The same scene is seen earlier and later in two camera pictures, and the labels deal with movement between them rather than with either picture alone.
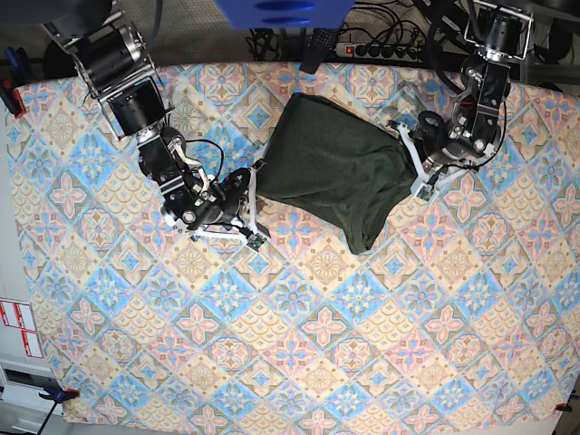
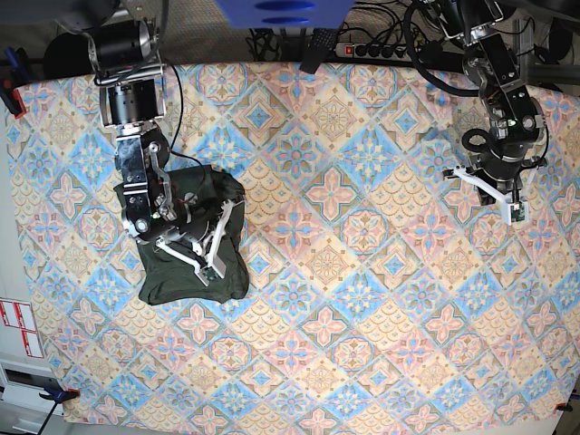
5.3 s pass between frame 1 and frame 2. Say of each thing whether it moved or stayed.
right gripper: moved
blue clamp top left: stayed
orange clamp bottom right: stayed
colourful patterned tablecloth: stayed
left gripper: moved
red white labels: stayed
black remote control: stayed
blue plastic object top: stayed
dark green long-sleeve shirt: moved
